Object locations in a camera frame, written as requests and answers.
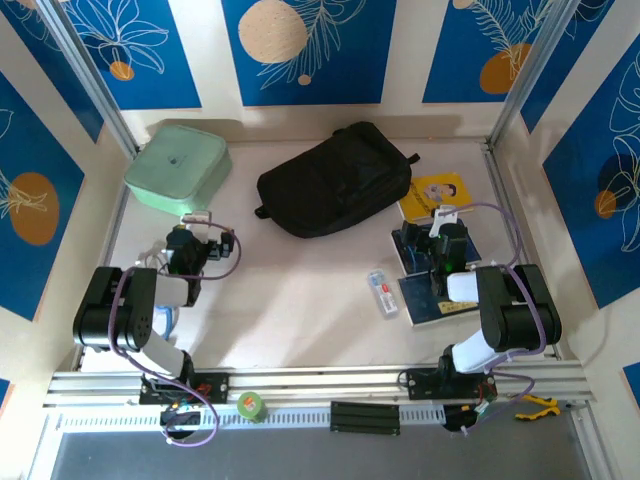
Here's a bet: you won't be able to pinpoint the blue side wall poster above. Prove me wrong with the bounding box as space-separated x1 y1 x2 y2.
519 0 619 135
0 0 105 145

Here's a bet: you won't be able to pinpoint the aluminium frame post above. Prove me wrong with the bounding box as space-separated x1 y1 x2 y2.
486 0 577 151
35 0 140 157

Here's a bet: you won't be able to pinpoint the black student bag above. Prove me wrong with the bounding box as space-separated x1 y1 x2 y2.
255 121 420 240

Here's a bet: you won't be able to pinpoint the yellow black pliers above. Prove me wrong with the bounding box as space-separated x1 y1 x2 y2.
514 394 562 421

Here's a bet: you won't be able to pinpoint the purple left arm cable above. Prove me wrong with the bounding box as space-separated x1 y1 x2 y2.
108 224 243 446

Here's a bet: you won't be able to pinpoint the clear plastic pencil case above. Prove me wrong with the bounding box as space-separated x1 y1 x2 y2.
367 269 401 320

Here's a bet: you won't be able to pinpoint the dark blue notebook yellow label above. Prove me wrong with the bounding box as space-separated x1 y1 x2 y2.
397 273 481 329

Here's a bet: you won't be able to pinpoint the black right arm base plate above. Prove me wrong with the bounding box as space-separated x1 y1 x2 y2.
404 367 500 402

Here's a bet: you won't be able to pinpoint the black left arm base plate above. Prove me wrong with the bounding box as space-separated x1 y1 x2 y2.
138 372 231 406

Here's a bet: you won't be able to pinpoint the yellow book with cartoon face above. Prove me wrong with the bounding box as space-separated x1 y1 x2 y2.
397 172 474 225

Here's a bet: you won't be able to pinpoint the blue stethoscope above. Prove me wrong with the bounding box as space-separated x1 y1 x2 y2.
133 242 180 346

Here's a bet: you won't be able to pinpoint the blue Little Prince book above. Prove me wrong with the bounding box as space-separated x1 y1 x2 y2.
390 218 482 277

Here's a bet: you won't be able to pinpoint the green tape roll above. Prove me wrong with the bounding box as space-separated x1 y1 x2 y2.
237 390 270 424

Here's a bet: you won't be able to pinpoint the aluminium frame crossbar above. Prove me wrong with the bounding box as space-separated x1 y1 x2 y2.
42 360 599 409

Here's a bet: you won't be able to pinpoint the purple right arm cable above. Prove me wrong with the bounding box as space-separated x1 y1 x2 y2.
452 201 547 436

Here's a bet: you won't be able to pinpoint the white slotted cable duct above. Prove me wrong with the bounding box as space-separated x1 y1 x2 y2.
53 403 447 432

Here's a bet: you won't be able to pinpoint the blue poster orange oval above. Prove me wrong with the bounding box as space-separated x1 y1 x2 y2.
0 72 86 322

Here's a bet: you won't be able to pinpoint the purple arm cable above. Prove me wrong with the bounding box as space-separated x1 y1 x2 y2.
452 201 547 436
108 224 243 446

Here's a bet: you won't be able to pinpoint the black slotted block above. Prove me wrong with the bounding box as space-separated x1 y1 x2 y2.
329 401 401 436

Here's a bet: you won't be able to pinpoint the blue poster white leaf drawing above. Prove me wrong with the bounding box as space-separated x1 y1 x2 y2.
63 0 203 112

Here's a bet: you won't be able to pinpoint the mint green zip case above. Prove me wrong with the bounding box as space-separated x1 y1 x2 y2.
123 124 234 216

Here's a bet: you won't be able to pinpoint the blue poster orange circle fern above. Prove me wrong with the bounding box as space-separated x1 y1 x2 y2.
422 0 569 105

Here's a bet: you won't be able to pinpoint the blue poster beige circle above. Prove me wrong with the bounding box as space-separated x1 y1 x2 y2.
221 0 398 108

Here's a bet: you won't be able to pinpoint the blue poster white monstera leaf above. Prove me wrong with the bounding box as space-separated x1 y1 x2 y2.
542 37 640 310

